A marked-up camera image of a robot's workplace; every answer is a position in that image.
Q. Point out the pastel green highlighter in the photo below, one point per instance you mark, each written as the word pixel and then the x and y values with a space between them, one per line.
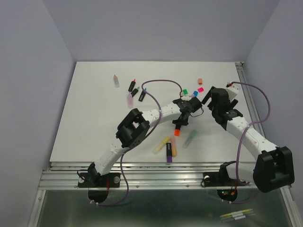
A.
pixel 190 138

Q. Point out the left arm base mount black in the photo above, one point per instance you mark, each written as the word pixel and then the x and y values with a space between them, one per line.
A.
pixel 98 186

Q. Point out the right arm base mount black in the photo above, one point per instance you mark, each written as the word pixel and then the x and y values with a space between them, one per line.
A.
pixel 220 179

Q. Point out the pens on lower shelf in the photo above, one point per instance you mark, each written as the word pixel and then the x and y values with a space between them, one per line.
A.
pixel 237 215

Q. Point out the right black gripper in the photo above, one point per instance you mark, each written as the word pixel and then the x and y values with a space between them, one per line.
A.
pixel 208 96

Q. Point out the pink pen cap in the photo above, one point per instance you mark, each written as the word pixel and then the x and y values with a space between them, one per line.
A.
pixel 200 89

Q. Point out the pastel orange yellow highlighter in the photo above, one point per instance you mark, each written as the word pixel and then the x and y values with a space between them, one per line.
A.
pixel 173 146

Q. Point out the black highlighter purple cap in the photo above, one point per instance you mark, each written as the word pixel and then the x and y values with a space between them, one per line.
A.
pixel 168 152

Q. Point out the black highlighter green cap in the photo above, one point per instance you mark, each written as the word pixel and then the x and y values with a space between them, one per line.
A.
pixel 135 91

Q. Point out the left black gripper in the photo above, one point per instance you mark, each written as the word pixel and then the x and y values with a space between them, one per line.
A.
pixel 182 123

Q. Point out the black highlighter orange cap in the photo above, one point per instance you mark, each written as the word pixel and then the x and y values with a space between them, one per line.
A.
pixel 177 130

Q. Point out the aluminium rail frame front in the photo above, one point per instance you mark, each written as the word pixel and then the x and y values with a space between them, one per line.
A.
pixel 139 176

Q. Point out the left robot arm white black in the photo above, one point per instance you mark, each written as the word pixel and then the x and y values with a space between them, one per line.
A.
pixel 132 130

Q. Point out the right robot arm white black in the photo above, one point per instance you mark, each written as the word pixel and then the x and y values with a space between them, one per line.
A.
pixel 274 165

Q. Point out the clear marker orange tip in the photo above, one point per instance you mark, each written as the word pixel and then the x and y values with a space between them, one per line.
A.
pixel 116 81

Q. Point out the black highlighter blue cap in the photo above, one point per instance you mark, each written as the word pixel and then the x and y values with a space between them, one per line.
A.
pixel 142 95

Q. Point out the pastel purple highlighter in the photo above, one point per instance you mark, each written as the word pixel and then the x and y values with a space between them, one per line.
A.
pixel 130 100

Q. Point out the black highlighter pink tip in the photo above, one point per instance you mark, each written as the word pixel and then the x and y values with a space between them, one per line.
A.
pixel 132 84

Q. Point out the aluminium rail right side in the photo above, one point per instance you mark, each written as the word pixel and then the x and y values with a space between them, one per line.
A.
pixel 254 121

